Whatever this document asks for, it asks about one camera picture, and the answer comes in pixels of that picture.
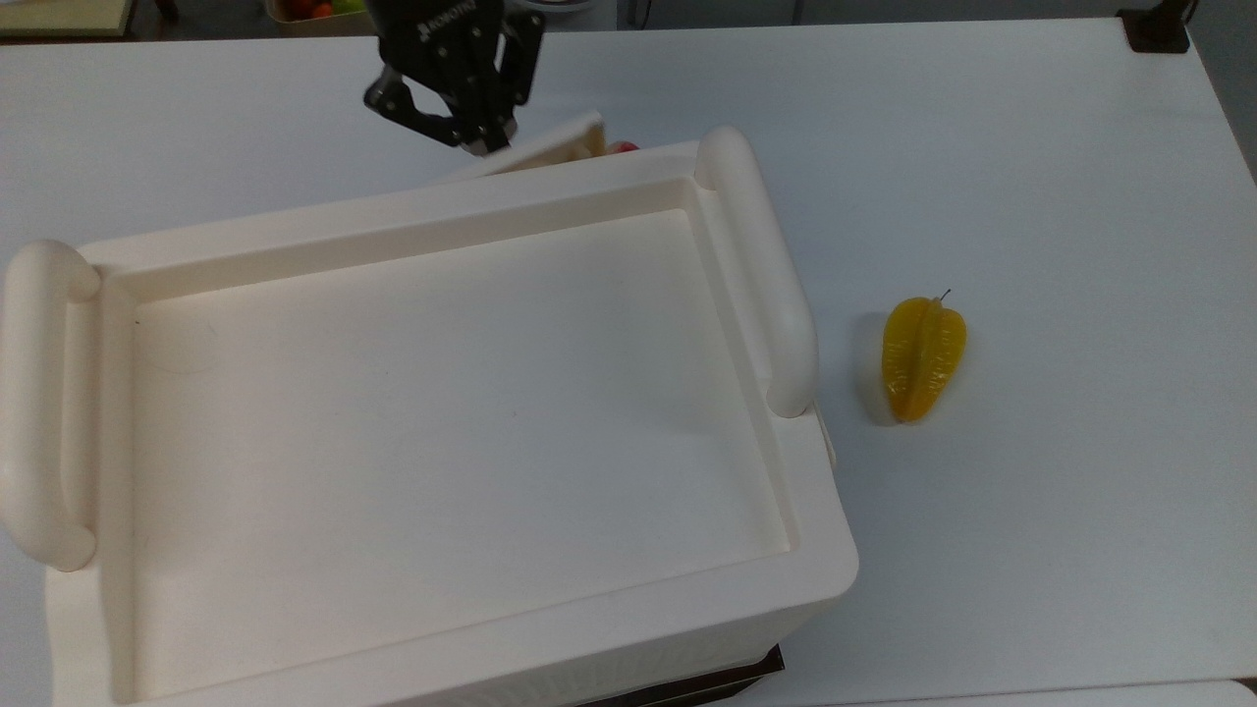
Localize light wooden tray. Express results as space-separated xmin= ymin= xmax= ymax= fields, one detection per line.
xmin=0 ymin=0 xmax=138 ymax=38

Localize basket of toy fruit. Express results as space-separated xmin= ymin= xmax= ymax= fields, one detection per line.
xmin=263 ymin=0 xmax=374 ymax=27

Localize cream plastic cabinet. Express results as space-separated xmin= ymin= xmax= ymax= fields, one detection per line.
xmin=0 ymin=126 xmax=861 ymax=707

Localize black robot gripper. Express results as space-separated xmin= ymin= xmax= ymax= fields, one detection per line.
xmin=363 ymin=0 xmax=547 ymax=156

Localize yellow toy starfruit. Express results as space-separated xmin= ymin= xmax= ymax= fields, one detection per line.
xmin=880 ymin=290 xmax=969 ymax=424

